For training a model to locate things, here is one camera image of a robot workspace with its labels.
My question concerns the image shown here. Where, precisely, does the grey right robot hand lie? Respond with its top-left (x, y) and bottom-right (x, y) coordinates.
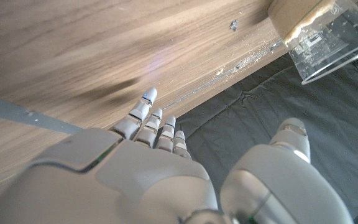
top-left (0, 87), bottom-right (354, 224)

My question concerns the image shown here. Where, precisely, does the clear cup with sugar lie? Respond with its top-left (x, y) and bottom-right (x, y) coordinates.
top-left (267, 0), bottom-right (358, 85)

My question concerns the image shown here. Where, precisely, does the black backdrop curtain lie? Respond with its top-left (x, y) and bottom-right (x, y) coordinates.
top-left (172, 52), bottom-right (358, 218)

